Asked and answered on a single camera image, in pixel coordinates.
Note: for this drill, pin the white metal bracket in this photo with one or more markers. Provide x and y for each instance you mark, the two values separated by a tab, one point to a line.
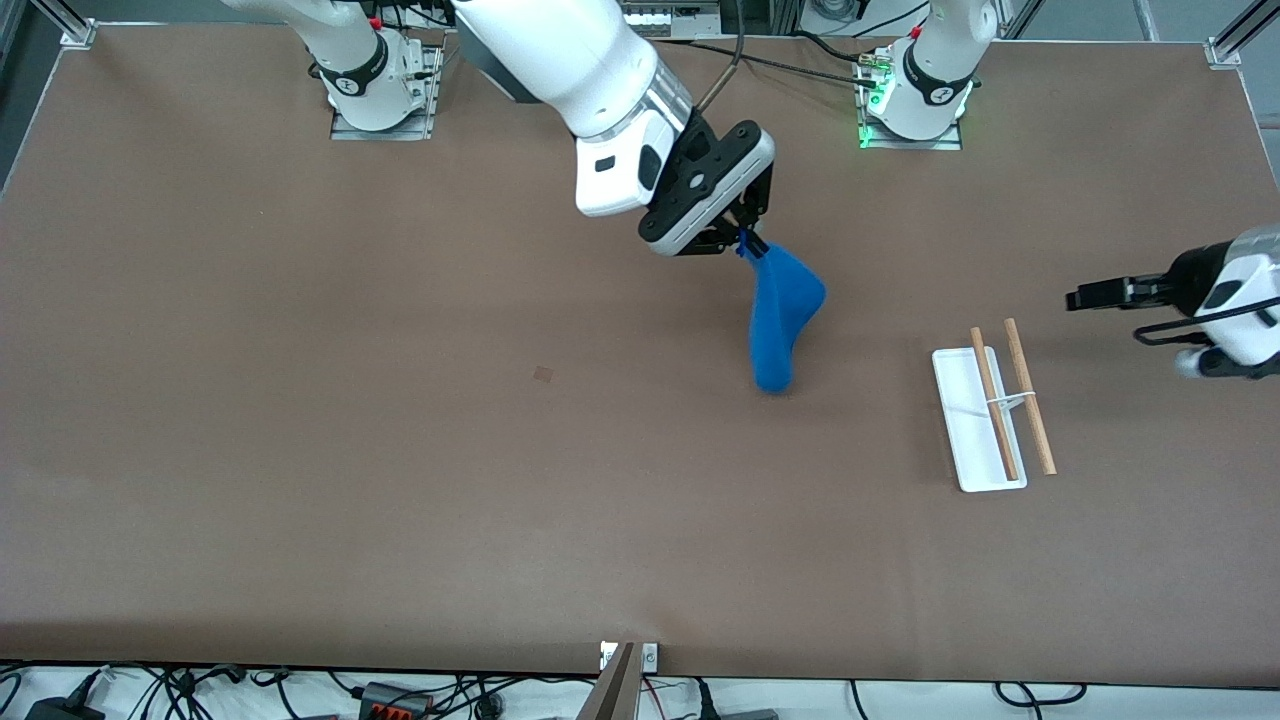
650	657

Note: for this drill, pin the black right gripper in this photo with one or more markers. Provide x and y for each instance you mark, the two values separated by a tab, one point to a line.
745	212

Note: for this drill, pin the aluminium frame leg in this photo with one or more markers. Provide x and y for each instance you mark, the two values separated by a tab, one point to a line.
1146	18

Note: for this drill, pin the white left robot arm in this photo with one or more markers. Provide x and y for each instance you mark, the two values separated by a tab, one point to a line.
940	60

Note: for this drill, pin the black power adapter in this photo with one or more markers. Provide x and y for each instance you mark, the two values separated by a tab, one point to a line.
60	712

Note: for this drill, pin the black and orange power strip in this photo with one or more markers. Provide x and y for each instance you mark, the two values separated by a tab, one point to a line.
395	705

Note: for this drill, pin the aluminium corner profile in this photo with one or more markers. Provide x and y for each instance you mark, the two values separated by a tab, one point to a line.
1235	40
70	25

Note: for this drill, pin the blue microfibre towel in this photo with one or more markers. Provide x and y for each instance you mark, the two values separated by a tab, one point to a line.
785	320

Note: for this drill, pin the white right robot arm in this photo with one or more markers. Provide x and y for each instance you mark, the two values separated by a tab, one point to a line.
560	60

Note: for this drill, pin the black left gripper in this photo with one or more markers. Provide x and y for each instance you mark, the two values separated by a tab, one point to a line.
1186	277

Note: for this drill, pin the grey power strip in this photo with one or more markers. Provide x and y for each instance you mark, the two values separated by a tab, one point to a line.
670	18

